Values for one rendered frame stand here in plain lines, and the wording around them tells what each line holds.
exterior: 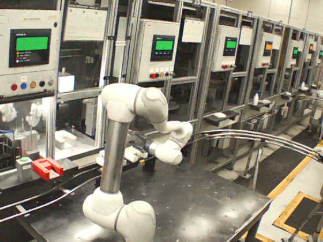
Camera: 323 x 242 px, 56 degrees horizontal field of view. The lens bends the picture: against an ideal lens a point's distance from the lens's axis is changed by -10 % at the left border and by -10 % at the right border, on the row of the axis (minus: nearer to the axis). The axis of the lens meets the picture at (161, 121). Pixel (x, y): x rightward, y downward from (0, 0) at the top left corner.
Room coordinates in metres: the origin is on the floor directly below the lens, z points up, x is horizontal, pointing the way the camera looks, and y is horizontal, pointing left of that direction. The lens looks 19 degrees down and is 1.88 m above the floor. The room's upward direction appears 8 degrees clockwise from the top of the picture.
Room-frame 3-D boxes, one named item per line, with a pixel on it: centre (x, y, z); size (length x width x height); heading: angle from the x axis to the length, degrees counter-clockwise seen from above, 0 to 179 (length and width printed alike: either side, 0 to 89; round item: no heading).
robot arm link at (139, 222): (1.41, 0.04, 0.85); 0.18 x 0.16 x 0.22; 74
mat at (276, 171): (5.40, -2.68, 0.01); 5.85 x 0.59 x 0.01; 143
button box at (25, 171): (1.52, 0.72, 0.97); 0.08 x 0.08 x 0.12; 53
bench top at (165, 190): (1.82, -0.04, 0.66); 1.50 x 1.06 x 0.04; 143
